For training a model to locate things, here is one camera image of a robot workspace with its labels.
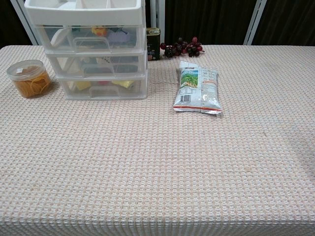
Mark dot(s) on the beige checked tablecloth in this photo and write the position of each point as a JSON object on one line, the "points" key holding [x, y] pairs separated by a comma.
{"points": [[147, 159]]}

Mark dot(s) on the yellow duck toy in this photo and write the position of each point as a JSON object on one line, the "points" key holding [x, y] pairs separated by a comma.
{"points": [[99, 31]]}

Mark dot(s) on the yellow block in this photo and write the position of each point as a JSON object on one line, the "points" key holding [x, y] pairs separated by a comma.
{"points": [[82, 86]]}

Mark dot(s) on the white partition post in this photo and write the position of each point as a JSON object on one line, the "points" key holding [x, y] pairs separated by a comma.
{"points": [[23, 30], [156, 14], [253, 22]]}

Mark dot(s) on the white plastic drawer cabinet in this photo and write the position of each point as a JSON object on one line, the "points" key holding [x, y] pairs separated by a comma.
{"points": [[83, 18]]}

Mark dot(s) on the dark red grape bunch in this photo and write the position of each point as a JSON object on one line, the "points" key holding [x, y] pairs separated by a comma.
{"points": [[177, 50]]}

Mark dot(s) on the clear jar of rubber bands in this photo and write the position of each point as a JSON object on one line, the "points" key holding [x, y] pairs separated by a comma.
{"points": [[27, 83]]}

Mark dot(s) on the olive green tin can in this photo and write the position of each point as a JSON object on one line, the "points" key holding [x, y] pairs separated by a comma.
{"points": [[153, 46]]}

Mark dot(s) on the clear plastic drawer box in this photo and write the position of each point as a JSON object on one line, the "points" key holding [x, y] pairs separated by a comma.
{"points": [[98, 71]]}

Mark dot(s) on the black curtain panel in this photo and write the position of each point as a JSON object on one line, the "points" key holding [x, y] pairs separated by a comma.
{"points": [[209, 19], [288, 22]]}

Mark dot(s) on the yellow packet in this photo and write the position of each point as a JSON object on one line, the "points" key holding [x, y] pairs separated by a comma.
{"points": [[123, 84]]}

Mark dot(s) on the purple toy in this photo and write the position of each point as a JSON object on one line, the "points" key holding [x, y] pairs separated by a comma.
{"points": [[116, 38]]}

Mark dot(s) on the clear drawer with yellow items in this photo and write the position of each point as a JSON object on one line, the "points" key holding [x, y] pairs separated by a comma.
{"points": [[105, 94]]}

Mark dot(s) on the white snack bag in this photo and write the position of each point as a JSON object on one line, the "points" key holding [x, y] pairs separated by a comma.
{"points": [[197, 93]]}

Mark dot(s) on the clear plastic drawer with duck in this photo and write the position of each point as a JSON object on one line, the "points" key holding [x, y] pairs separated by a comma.
{"points": [[91, 42]]}

